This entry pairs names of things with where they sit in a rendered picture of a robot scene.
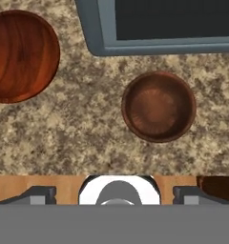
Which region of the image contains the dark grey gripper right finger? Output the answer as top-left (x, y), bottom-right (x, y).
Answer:
top-left (172, 185), bottom-right (229, 206)

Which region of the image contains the dark brown wooden panel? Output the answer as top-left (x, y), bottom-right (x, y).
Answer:
top-left (196, 175), bottom-right (229, 204)

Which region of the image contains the white and grey round object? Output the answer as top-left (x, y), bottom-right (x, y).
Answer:
top-left (77, 174), bottom-right (162, 206)

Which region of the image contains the small brown wooden bowl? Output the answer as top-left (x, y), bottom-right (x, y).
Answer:
top-left (120, 71), bottom-right (198, 144)

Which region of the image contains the light wooden cabinet front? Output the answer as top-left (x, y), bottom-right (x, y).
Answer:
top-left (0, 174), bottom-right (198, 206)

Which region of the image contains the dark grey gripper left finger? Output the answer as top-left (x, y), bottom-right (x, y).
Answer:
top-left (0, 185), bottom-right (57, 206)

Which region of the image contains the large reddish wooden bowl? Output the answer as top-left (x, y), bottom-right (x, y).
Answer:
top-left (0, 9), bottom-right (61, 105)

